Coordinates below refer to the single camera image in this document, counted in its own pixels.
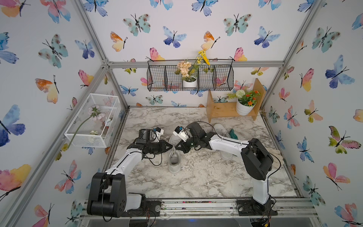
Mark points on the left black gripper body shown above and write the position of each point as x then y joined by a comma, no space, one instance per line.
153,147

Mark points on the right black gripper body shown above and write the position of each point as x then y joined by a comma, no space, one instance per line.
192,142

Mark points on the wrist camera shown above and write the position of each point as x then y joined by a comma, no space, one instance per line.
181,133
158,132

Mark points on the white pot peach flowers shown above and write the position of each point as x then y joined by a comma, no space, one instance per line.
189,71

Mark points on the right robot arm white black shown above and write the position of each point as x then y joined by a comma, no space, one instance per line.
257,160

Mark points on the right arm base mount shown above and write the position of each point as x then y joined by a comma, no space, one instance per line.
250,207

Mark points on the white wire mesh basket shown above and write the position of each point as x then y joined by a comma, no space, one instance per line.
93,124

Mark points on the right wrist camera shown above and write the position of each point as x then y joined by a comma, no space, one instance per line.
181,133

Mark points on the aluminium front rail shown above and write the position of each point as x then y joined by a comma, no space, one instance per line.
295,209

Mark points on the white sneaker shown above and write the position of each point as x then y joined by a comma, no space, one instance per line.
222,131
174,158

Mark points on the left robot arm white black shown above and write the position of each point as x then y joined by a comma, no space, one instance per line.
108,196

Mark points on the black wire wall basket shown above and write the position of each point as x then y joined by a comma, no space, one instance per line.
217,75

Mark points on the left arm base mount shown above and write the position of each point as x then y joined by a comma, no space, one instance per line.
137,205

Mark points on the white pot orange flowers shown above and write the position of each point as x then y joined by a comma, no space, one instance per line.
246,100

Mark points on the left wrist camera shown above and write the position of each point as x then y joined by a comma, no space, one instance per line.
158,132

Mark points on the wooden shelf stand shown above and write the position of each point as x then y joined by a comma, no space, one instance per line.
230,109

